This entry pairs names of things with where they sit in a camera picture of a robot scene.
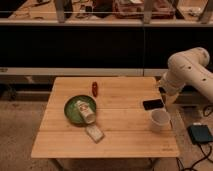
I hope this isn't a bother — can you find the green ceramic bowl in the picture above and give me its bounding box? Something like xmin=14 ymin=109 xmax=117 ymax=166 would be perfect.
xmin=64 ymin=95 xmax=96 ymax=125

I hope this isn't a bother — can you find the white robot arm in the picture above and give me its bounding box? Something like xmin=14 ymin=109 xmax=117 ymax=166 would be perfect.
xmin=158 ymin=47 xmax=213 ymax=103

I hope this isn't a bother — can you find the red small bottle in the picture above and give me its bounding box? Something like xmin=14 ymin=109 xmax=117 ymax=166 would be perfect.
xmin=92 ymin=82 xmax=98 ymax=97

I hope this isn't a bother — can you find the wooden table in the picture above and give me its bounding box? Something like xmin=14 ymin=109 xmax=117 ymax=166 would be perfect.
xmin=31 ymin=77 xmax=179 ymax=158

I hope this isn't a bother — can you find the small white box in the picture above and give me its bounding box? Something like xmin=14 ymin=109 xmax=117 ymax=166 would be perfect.
xmin=85 ymin=125 xmax=104 ymax=143

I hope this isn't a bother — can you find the black smartphone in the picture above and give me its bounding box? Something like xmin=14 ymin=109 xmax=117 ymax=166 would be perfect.
xmin=142 ymin=99 xmax=164 ymax=110

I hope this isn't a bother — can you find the white plastic cup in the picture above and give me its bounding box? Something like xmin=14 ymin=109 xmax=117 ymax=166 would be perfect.
xmin=150 ymin=109 xmax=171 ymax=132

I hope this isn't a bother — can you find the grey metal shelf rack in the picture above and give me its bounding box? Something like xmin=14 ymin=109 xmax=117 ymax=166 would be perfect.
xmin=0 ymin=0 xmax=213 ymax=76

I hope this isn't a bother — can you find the black power adapter box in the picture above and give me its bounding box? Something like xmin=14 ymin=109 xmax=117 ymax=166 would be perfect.
xmin=187 ymin=125 xmax=213 ymax=144

